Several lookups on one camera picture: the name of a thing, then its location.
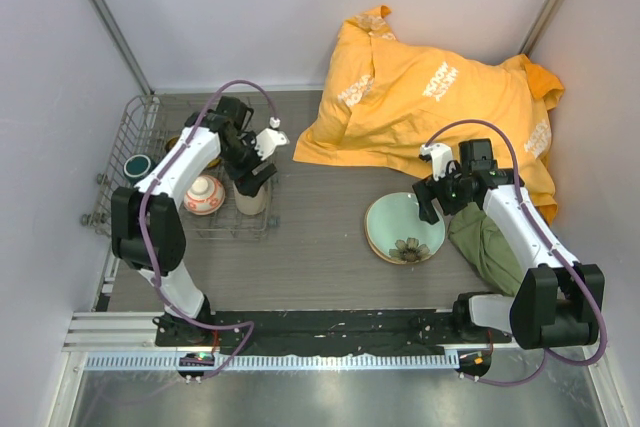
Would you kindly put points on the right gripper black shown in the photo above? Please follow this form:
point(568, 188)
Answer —
point(427, 189)

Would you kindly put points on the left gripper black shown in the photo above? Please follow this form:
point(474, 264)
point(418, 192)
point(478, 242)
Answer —
point(250, 183)

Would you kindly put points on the beige tall cup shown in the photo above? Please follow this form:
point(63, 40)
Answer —
point(250, 205)

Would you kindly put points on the light green flower plate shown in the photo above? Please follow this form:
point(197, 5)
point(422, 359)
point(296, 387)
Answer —
point(405, 229)

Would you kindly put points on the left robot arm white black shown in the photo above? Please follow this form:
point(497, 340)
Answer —
point(146, 227)

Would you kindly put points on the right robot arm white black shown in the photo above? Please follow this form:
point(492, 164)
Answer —
point(558, 298)

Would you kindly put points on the white orange patterned bowl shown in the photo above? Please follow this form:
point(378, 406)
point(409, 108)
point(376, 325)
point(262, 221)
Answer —
point(205, 196)

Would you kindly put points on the olive green cloth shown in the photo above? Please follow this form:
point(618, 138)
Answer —
point(483, 245)

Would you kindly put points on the cream bird plate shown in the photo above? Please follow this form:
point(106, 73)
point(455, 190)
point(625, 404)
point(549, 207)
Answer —
point(372, 247)

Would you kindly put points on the yellow patterned plate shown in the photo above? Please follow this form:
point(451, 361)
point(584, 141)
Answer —
point(174, 140)

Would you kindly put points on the dark green mug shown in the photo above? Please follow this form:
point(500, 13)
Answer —
point(137, 167)

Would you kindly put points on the yellow Mickey Mouse shirt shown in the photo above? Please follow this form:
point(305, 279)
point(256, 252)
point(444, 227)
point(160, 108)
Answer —
point(383, 99)

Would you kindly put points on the wire dish rack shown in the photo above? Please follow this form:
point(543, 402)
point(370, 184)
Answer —
point(147, 124)

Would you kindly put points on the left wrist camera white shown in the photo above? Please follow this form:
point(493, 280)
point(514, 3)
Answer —
point(270, 139)

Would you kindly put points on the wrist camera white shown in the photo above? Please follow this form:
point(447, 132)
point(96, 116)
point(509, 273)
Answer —
point(439, 155)
point(270, 139)

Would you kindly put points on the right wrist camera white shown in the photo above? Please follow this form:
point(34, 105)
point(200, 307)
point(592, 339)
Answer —
point(439, 155)

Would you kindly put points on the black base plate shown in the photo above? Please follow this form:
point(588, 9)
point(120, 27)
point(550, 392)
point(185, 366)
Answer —
point(328, 333)

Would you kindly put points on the slotted cable duct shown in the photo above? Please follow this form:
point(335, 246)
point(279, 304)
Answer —
point(195, 362)

